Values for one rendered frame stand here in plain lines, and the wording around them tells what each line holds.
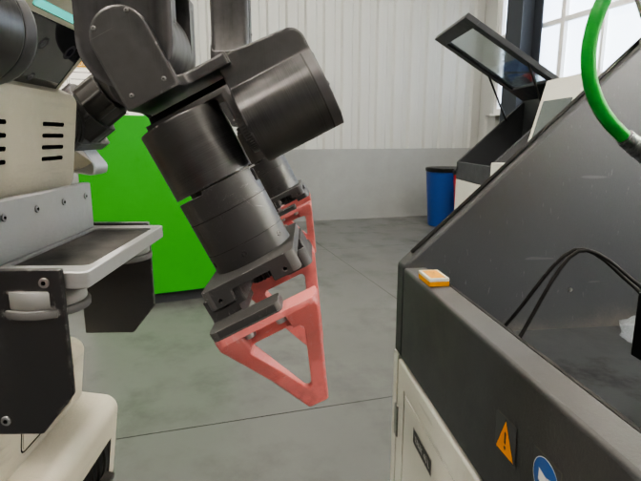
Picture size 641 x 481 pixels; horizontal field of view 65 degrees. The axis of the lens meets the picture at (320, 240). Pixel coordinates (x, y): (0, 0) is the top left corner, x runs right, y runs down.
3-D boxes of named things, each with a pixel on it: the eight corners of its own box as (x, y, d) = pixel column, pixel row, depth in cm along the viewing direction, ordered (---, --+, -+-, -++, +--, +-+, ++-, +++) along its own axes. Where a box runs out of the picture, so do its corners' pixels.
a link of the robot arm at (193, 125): (148, 126, 37) (120, 124, 31) (232, 81, 36) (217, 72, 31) (196, 210, 38) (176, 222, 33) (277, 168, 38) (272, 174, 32)
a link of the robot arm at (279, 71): (128, 48, 38) (76, 22, 29) (265, -27, 37) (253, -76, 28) (208, 192, 40) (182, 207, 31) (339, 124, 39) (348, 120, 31)
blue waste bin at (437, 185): (415, 222, 705) (417, 166, 690) (453, 220, 722) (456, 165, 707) (437, 229, 649) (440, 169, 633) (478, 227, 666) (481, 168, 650)
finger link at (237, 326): (358, 348, 38) (299, 239, 36) (369, 396, 31) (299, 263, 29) (277, 387, 38) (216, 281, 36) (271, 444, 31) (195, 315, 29)
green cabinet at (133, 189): (205, 268, 456) (198, 120, 430) (230, 295, 379) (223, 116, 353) (90, 281, 417) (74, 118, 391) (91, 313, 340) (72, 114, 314)
